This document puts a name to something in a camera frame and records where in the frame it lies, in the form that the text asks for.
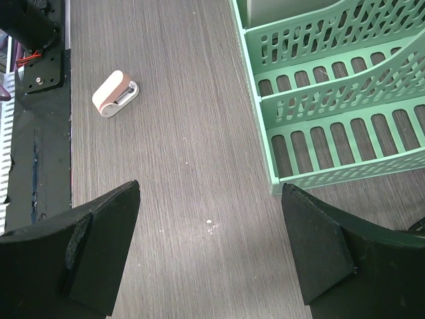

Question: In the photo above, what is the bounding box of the white cable tray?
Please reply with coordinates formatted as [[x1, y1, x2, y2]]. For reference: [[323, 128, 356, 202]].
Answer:
[[1, 72, 15, 234]]

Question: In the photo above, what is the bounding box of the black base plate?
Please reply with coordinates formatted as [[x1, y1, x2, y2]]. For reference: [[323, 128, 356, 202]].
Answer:
[[4, 1, 71, 232]]

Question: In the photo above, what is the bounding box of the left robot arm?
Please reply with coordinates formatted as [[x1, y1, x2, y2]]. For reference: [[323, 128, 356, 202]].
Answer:
[[1, 0, 59, 51]]

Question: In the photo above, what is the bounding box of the green file organizer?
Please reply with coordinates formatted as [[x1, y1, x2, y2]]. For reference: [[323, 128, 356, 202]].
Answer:
[[230, 1, 424, 195]]

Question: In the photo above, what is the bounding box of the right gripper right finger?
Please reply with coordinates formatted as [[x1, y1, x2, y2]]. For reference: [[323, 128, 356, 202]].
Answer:
[[282, 184, 424, 318]]

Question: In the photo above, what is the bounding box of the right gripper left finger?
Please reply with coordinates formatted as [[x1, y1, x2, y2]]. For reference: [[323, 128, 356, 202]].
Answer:
[[1, 180, 140, 318]]

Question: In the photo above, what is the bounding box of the pink eraser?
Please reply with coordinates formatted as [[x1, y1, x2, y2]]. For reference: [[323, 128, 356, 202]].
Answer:
[[92, 70, 139, 118]]

